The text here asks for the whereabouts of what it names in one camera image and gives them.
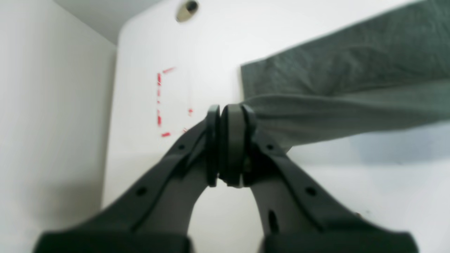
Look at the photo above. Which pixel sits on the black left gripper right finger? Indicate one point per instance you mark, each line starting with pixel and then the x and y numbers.
pixel 297 214

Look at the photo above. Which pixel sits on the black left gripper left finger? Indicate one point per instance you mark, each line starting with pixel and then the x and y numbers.
pixel 153 215

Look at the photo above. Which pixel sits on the dark grey t-shirt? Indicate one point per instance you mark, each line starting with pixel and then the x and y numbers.
pixel 384 74

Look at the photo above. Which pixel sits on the red tape marking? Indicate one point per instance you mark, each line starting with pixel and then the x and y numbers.
pixel 173 101

